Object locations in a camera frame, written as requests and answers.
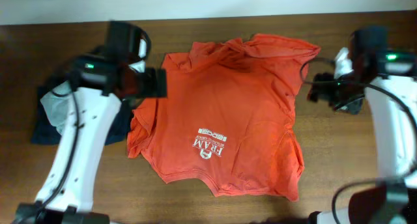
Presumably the orange printed t-shirt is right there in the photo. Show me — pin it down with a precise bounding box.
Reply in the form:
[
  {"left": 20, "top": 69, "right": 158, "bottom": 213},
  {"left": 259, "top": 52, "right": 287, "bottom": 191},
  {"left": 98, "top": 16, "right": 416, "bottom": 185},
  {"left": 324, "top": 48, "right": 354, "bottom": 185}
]
[{"left": 127, "top": 34, "right": 321, "bottom": 201}]

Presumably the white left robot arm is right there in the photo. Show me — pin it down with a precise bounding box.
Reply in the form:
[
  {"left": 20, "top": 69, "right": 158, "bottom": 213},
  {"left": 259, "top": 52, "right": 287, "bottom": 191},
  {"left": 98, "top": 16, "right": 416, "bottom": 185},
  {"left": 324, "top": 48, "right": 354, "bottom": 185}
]
[{"left": 13, "top": 55, "right": 167, "bottom": 223}]

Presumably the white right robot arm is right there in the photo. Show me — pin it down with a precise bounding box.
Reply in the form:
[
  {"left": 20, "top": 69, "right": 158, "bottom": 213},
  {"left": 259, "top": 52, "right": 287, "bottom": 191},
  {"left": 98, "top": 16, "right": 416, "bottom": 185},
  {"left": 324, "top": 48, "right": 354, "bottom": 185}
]
[{"left": 303, "top": 48, "right": 416, "bottom": 223}]

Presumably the grey folded shirt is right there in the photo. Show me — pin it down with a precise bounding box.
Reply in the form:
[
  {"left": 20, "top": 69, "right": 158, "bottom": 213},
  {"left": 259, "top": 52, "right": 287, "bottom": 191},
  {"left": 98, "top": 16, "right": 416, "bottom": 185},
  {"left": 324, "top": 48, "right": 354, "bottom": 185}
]
[{"left": 40, "top": 81, "right": 71, "bottom": 135}]

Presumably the dark navy folded garment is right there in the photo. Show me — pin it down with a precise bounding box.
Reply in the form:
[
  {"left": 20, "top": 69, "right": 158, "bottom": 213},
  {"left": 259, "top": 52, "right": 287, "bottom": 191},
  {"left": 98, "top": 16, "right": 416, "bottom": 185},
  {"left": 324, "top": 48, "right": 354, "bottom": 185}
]
[{"left": 31, "top": 86, "right": 133, "bottom": 145}]

